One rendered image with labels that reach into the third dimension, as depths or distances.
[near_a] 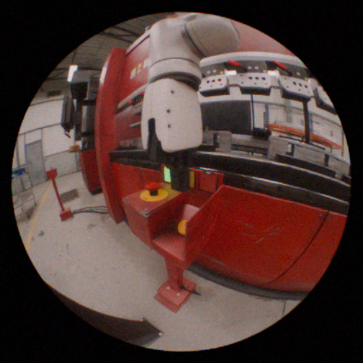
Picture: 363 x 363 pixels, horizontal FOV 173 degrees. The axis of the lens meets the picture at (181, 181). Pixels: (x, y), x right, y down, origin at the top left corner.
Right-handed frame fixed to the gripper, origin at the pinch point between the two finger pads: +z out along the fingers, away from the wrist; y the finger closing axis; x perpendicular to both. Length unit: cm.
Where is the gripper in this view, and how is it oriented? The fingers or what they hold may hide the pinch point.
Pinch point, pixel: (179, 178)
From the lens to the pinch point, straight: 19.2
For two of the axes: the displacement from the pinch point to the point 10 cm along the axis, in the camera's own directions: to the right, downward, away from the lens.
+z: 0.5, 9.2, 3.9
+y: -5.8, 3.5, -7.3
